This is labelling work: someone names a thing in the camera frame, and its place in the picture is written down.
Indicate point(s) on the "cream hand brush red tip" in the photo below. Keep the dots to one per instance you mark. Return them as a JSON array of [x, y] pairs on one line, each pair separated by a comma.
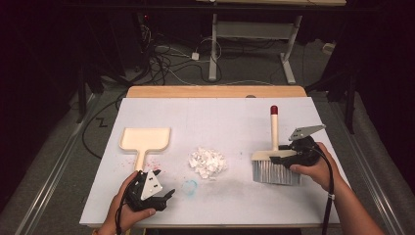
[[274, 130]]

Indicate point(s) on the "white power adapter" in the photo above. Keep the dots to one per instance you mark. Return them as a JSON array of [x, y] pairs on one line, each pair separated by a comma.
[[195, 56]]

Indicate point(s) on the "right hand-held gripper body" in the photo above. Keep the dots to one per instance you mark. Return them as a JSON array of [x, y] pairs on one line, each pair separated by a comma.
[[306, 151]]

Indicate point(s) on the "white foam board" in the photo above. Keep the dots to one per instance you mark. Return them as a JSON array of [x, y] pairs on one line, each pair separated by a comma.
[[228, 114]]

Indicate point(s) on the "black stand leg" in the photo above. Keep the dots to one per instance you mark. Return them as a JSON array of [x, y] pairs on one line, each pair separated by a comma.
[[80, 98], [350, 104]]

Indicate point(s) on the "cream dustpan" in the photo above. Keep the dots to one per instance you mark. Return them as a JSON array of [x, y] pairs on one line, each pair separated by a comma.
[[145, 138]]

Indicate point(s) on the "person's right hand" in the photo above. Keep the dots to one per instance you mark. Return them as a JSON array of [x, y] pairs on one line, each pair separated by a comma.
[[321, 173]]

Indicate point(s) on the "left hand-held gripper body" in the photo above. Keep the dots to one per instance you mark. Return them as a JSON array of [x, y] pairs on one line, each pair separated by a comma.
[[150, 187]]

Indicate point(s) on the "pile of white paper scraps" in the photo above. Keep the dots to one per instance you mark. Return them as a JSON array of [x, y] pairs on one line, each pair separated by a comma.
[[207, 161]]

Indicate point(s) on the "person's left hand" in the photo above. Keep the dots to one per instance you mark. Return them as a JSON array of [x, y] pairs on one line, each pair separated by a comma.
[[122, 215]]

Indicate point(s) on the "small white box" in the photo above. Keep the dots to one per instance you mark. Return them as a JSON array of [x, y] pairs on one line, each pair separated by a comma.
[[328, 48]]

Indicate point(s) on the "white metal desk frame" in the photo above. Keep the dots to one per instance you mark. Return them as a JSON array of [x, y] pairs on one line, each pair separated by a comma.
[[213, 49]]

